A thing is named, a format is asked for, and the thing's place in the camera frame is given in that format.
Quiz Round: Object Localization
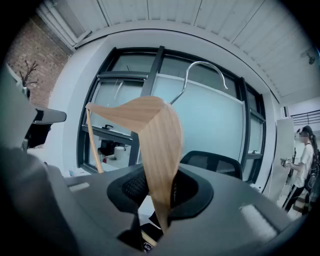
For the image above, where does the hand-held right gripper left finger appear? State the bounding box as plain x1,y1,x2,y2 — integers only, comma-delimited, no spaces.
0,147,151,256

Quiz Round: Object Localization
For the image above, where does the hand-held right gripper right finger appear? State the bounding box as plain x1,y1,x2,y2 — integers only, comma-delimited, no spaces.
154,162,305,256

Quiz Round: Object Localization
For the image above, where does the wooden hanger with metal hook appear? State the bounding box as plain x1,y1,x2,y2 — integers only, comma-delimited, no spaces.
85,61,229,248

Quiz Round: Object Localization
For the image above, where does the black coat stand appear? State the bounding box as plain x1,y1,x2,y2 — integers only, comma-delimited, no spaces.
19,59,39,89

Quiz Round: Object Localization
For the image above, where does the black mesh office chair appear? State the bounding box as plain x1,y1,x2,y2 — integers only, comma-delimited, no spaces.
179,150,243,181

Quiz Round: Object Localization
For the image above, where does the white bin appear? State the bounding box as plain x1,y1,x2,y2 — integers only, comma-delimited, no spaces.
114,146,127,161

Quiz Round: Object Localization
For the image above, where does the grey partition panel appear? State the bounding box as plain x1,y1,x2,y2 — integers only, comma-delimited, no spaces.
269,118,296,206

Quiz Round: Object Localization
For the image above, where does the black-framed frosted window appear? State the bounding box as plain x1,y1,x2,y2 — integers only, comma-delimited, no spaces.
76,45,267,185

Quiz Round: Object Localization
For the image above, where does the black head-mounted camera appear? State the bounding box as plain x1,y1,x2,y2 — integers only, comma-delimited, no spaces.
21,86,67,125

